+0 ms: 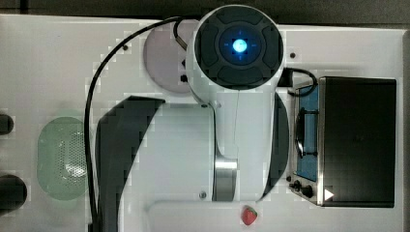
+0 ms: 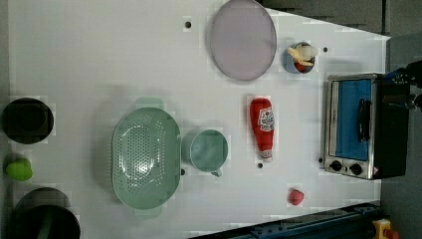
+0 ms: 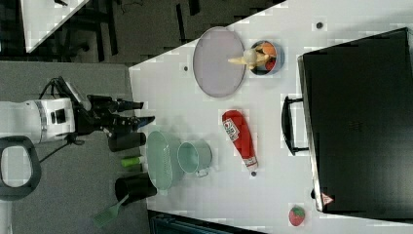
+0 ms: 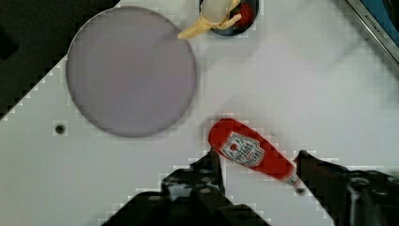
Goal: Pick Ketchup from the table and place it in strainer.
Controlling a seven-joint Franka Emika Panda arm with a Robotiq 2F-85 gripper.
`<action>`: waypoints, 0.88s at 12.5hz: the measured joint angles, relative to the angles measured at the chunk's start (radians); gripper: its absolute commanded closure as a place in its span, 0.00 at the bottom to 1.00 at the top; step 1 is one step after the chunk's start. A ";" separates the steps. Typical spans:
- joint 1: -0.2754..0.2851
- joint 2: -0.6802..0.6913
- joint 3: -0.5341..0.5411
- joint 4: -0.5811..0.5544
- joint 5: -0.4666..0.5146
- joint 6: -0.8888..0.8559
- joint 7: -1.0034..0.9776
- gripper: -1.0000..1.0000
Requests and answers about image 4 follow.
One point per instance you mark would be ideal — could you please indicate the silver toaster oven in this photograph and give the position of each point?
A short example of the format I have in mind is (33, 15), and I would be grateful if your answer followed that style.
(380, 18)

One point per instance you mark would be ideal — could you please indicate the grey round plate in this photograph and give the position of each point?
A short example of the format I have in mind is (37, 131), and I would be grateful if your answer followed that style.
(128, 73)

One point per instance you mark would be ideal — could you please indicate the red plush ketchup bottle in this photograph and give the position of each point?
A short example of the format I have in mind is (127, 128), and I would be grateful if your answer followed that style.
(246, 147)

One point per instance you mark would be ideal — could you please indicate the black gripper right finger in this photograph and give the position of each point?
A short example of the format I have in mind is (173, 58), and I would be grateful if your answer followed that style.
(350, 197)

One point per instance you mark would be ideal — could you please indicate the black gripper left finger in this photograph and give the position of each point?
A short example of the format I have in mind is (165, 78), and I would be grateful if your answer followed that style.
(188, 197)

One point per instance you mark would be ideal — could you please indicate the dark bowl with toy food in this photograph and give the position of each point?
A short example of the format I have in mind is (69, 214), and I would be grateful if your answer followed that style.
(224, 17)

